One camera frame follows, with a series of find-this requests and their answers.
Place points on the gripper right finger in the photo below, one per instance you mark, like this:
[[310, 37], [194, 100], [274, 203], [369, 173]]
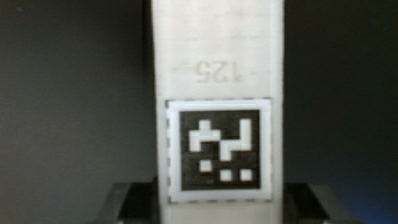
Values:
[[314, 206]]

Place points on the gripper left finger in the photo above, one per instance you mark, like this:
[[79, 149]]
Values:
[[131, 204]]

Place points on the white short desk leg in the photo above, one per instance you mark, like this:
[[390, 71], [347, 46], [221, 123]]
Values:
[[218, 40]]

